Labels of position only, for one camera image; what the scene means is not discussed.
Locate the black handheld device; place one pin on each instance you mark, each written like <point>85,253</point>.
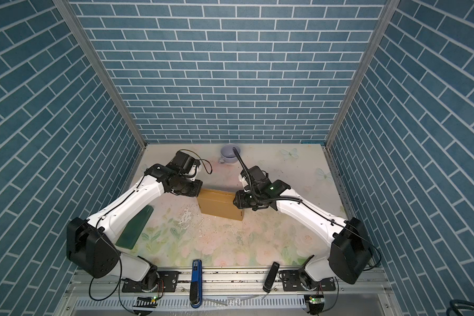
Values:
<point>270,278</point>

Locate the left green controller board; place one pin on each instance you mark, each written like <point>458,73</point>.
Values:
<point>145,302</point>

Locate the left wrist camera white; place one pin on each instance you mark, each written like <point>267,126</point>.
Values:
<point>194,170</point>

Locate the white slotted cable duct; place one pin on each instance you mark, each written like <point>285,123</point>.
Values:
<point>182,303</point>

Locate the green controller board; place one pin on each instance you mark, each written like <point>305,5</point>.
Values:
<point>314,300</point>
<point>145,302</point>

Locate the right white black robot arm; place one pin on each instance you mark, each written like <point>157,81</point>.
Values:
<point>349,248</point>

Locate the green rectangular block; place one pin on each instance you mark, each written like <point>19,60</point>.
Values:
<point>133,230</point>

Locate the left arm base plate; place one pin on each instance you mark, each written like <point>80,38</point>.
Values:
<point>165,282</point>

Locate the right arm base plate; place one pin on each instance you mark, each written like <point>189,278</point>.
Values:
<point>296,281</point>

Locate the aluminium front rail frame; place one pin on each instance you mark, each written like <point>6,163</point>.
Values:
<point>371,295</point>

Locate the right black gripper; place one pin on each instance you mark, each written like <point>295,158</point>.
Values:
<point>239,201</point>

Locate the lavender ceramic cup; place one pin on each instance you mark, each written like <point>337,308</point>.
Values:
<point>227,154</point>

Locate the right green controller board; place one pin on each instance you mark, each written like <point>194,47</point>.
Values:
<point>314,300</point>

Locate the brown cardboard box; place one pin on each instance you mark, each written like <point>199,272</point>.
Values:
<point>220,204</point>

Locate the blue black handheld tool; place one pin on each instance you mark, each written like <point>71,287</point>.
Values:
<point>196,295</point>

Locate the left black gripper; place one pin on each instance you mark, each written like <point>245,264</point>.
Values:
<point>197,189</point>

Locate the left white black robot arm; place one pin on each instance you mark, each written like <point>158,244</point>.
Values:
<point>91,241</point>

